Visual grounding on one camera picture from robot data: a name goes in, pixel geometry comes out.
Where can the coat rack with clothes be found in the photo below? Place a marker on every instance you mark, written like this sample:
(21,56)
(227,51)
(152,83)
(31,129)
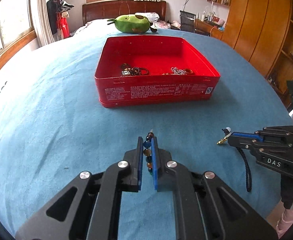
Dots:
(58,12)

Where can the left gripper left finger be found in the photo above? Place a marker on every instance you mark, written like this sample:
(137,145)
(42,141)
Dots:
(89,206)

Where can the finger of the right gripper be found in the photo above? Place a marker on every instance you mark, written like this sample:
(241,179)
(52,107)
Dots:
(267,134)
(266,148)

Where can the blue bed cover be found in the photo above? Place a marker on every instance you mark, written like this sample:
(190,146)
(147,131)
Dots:
(52,125)

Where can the black desk chair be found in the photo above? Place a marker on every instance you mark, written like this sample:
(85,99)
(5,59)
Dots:
(187,21)

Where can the wooden wardrobe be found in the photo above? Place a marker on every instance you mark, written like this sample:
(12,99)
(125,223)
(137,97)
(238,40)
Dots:
(261,31)

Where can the wooden desk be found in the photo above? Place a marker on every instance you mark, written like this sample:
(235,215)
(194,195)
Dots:
(205,28)

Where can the side window curtain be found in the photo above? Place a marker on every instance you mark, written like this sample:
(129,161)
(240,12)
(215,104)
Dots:
(42,26)

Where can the wooden framed side window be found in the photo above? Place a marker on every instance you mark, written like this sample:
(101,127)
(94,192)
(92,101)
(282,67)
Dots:
(16,28)

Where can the red tin box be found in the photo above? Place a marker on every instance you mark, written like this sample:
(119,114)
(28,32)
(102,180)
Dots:
(164,69)

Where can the folded patterned blanket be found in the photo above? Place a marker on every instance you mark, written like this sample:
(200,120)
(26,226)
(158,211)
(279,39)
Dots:
(151,16)

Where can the wooden headboard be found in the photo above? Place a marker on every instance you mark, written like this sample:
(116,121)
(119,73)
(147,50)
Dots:
(115,8)

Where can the black cord lanyard charm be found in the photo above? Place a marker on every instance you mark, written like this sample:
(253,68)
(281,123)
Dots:
(227,132)

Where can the silver metal watch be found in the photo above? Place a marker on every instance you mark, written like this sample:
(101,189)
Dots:
(126,72)

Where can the green avocado plush toy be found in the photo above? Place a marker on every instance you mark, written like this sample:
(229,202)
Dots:
(132,24)

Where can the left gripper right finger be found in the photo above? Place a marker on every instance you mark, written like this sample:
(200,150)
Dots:
(205,207)

